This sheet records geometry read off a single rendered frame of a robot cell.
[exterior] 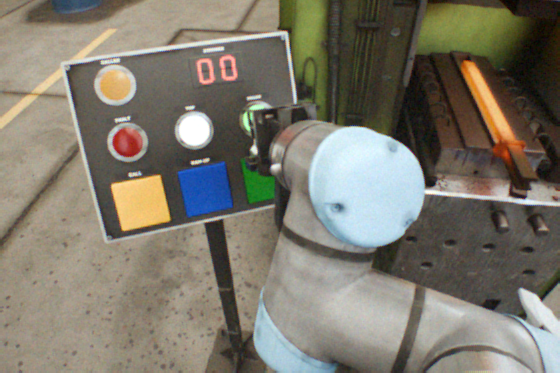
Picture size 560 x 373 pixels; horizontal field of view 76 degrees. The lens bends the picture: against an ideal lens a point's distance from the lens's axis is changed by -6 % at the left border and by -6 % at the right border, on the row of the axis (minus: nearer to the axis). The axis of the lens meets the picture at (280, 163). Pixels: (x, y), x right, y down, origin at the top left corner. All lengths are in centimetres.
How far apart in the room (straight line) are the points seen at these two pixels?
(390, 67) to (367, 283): 61
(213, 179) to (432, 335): 42
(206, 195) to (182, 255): 121
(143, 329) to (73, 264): 50
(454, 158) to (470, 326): 55
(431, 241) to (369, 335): 63
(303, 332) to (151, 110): 41
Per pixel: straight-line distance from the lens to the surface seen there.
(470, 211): 83
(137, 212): 61
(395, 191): 25
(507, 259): 99
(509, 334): 30
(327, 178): 23
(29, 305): 192
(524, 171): 75
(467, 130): 84
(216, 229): 85
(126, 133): 59
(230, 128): 60
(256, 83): 60
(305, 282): 28
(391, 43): 81
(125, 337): 167
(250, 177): 61
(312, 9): 78
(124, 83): 59
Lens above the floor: 143
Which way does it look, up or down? 41 degrees down
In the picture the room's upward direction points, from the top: straight up
